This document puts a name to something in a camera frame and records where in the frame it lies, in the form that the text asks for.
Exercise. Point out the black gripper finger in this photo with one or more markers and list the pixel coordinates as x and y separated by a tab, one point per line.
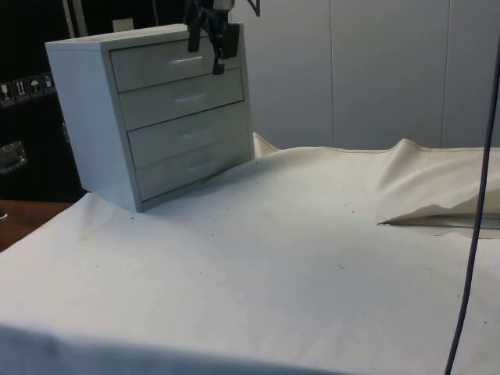
219	58
193	41

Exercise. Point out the white chest of drawers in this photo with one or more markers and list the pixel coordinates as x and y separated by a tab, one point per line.
93	117

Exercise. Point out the pale locker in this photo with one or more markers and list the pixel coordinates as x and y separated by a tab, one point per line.
468	78

